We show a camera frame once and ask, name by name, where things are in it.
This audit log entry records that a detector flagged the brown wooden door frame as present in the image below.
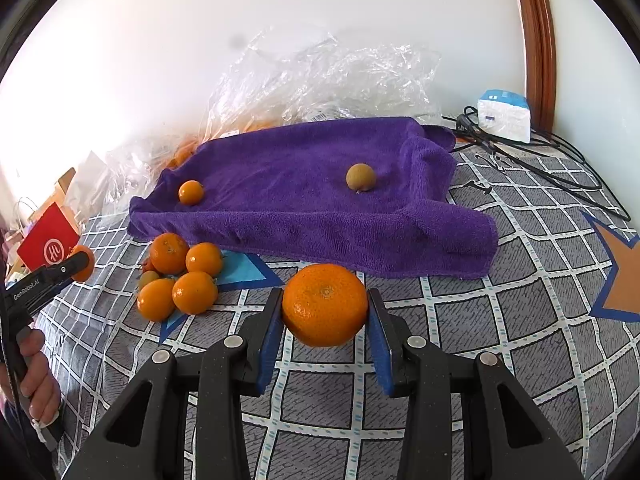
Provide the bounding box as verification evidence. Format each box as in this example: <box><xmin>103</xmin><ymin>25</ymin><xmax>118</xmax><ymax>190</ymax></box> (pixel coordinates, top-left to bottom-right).
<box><xmin>520</xmin><ymin>0</ymin><xmax>556</xmax><ymax>131</ymax></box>

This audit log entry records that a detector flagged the large orange with stem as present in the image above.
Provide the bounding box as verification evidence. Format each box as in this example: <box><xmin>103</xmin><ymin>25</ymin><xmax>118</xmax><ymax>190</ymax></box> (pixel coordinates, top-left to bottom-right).
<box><xmin>70</xmin><ymin>245</ymin><xmax>96</xmax><ymax>283</ymax></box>

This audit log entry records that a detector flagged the green-brown kiwi fruit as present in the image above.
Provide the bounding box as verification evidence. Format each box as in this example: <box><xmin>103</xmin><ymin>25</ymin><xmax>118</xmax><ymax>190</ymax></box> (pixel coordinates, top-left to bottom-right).
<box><xmin>138</xmin><ymin>271</ymin><xmax>160</xmax><ymax>290</ymax></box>

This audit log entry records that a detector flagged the brown longan on towel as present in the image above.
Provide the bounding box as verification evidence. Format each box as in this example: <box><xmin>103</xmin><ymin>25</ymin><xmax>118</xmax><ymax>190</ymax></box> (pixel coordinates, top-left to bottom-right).
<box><xmin>345</xmin><ymin>162</ymin><xmax>378</xmax><ymax>193</ymax></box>

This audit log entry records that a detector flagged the clear plastic bag right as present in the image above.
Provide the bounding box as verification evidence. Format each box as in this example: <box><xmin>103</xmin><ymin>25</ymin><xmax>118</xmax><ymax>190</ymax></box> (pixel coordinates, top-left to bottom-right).
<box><xmin>201</xmin><ymin>27</ymin><xmax>440</xmax><ymax>141</ymax></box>

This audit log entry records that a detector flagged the small orange upper pile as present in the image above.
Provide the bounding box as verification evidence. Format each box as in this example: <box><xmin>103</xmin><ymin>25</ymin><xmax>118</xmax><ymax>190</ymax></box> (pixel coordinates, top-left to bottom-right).
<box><xmin>186</xmin><ymin>242</ymin><xmax>224</xmax><ymax>278</ymax></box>

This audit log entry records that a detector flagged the white plastic bag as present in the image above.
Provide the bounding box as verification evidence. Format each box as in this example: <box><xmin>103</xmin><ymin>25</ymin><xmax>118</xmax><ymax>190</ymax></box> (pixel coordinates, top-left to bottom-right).
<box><xmin>64</xmin><ymin>152</ymin><xmax>111</xmax><ymax>224</ymax></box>

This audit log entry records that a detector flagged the small orange pile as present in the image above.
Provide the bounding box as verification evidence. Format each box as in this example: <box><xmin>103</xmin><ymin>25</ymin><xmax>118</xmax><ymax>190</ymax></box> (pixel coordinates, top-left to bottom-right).
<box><xmin>172</xmin><ymin>271</ymin><xmax>218</xmax><ymax>315</ymax></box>
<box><xmin>186</xmin><ymin>242</ymin><xmax>224</xmax><ymax>278</ymax></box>
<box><xmin>137</xmin><ymin>278</ymin><xmax>176</xmax><ymax>323</ymax></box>

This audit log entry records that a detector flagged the small orange on towel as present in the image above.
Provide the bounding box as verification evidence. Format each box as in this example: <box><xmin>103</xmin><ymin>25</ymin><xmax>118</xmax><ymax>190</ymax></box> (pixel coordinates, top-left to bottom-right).
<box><xmin>178</xmin><ymin>180</ymin><xmax>205</xmax><ymax>206</ymax></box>

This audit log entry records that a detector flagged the purple towel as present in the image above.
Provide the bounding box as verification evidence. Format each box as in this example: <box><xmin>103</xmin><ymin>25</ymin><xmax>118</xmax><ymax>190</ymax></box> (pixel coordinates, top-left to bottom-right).
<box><xmin>128</xmin><ymin>117</ymin><xmax>498</xmax><ymax>280</ymax></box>

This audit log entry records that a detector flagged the large orange navel side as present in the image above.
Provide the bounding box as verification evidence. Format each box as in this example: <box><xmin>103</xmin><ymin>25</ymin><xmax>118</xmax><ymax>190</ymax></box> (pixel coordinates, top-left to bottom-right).
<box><xmin>282</xmin><ymin>263</ymin><xmax>368</xmax><ymax>348</ymax></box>

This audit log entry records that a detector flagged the clear plastic bag with fruit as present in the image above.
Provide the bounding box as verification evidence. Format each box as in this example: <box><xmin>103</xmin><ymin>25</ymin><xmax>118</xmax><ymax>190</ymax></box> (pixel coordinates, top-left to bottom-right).
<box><xmin>105</xmin><ymin>133</ymin><xmax>200</xmax><ymax>205</ymax></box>

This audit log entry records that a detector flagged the red paper bag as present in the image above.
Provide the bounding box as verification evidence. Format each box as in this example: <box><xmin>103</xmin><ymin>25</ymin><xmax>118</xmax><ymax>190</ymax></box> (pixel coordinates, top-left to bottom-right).
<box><xmin>17</xmin><ymin>203</ymin><xmax>79</xmax><ymax>271</ymax></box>

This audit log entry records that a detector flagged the small orange front pile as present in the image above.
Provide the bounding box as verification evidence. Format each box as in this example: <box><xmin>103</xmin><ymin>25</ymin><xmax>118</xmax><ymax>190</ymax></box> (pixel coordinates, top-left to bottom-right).
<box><xmin>172</xmin><ymin>271</ymin><xmax>218</xmax><ymax>315</ymax></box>

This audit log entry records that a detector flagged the person's left hand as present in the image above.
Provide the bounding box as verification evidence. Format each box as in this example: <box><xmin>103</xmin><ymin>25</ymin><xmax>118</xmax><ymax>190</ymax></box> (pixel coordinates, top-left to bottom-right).
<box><xmin>20</xmin><ymin>326</ymin><xmax>61</xmax><ymax>427</ymax></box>

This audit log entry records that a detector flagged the small orange right pile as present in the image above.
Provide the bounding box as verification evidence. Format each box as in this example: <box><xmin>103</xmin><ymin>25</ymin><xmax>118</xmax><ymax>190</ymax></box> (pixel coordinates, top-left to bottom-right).
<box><xmin>137</xmin><ymin>278</ymin><xmax>176</xmax><ymax>323</ymax></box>

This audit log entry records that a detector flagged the grey checked bed sheet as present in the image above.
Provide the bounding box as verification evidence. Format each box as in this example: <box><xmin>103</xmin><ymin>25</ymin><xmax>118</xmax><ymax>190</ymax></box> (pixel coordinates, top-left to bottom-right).
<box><xmin>37</xmin><ymin>136</ymin><xmax>639</xmax><ymax>479</ymax></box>

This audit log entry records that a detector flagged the oval tangerine in pile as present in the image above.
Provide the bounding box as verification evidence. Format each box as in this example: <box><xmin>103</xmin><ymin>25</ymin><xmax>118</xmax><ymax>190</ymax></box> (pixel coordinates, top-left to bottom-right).
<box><xmin>150</xmin><ymin>233</ymin><xmax>189</xmax><ymax>275</ymax></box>

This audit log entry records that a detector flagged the white blue charger box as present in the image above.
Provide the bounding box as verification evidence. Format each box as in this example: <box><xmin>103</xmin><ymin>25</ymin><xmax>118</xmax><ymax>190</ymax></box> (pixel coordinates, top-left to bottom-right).
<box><xmin>476</xmin><ymin>89</ymin><xmax>532</xmax><ymax>144</ymax></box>

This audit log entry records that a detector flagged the black cable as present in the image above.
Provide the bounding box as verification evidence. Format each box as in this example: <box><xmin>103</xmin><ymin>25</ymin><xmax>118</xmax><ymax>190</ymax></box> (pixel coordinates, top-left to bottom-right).
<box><xmin>441</xmin><ymin>105</ymin><xmax>633</xmax><ymax>224</ymax></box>

